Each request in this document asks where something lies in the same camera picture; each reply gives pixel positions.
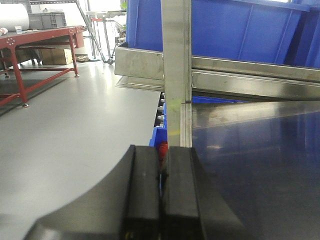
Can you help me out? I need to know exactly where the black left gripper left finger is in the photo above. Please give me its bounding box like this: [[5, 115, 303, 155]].
[[25, 145, 160, 240]]

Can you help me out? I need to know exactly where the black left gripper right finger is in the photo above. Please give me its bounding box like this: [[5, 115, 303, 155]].
[[162, 146, 247, 240]]

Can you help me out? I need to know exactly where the red object in bin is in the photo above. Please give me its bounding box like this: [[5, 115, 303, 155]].
[[158, 141, 168, 174]]

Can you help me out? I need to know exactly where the blue bin lower shelf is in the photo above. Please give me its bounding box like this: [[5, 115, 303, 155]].
[[148, 92, 246, 149]]

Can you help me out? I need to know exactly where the stainless steel shelf rack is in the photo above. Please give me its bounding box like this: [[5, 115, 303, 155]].
[[115, 0, 320, 147]]

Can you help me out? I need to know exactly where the large blue plastic bin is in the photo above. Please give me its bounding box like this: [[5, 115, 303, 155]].
[[126, 0, 311, 65]]

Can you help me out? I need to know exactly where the cardboard box under table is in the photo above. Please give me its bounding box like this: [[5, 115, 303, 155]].
[[40, 48, 73, 65]]

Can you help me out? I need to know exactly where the red metal conveyor table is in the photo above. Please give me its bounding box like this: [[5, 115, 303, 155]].
[[0, 25, 86, 109]]

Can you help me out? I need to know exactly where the grey plastic crate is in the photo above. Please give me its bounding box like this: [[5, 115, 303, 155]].
[[28, 12, 67, 30]]

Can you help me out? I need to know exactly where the white paper cup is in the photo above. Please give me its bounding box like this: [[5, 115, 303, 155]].
[[14, 25, 22, 35]]

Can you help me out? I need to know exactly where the large white roll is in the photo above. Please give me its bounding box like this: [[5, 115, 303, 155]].
[[0, 3, 30, 32]]

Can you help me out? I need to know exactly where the metal trolley frame background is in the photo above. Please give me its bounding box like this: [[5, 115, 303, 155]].
[[74, 0, 128, 66]]

